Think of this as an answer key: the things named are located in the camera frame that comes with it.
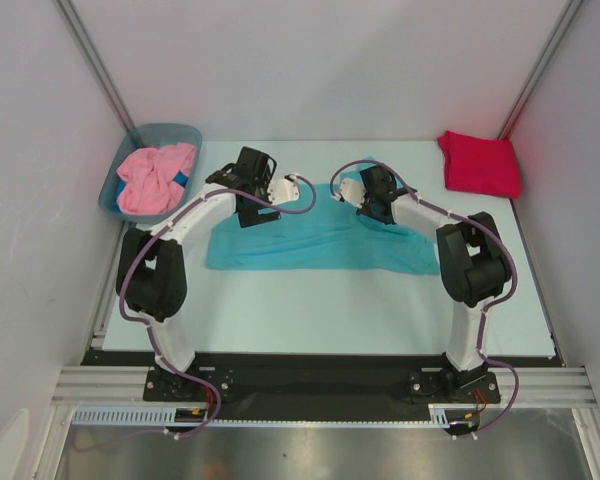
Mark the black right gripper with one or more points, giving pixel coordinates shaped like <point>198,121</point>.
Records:
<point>373,211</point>

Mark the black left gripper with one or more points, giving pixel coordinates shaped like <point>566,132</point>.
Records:
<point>250,216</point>

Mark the teal t-shirt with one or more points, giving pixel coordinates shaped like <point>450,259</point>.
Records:
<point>332,236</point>

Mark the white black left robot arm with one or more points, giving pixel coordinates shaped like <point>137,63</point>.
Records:
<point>151,282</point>

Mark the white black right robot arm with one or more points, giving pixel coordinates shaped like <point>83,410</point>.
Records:
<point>474,267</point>

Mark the blue t-shirt in basket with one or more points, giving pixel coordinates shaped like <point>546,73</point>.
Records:
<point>180,179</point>

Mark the pink t-shirt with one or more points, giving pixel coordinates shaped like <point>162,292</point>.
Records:
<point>148,173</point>

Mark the folded red t-shirt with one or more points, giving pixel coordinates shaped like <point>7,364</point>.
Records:
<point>480,166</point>

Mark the grey-blue plastic basket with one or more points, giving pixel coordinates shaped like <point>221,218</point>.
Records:
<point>148,135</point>

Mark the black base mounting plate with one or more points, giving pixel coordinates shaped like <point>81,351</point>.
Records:
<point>416,378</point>

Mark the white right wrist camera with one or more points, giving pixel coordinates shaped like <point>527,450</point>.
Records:
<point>350,191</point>

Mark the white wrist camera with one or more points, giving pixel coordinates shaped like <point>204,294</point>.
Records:
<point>350,191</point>
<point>283,190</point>

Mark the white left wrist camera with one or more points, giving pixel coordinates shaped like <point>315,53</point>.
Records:
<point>283,190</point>

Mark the white slotted cable duct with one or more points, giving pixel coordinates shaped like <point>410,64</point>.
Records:
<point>174,417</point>

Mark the aluminium front rail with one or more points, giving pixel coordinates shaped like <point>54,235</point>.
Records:
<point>117,385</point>

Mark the right aluminium corner post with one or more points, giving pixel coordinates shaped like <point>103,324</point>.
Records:
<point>559,33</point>

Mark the aluminium corner post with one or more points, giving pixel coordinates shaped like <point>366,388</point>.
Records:
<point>93,59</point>
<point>559,33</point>

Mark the left aluminium corner post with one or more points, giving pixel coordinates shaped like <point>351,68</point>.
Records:
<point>93,59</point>

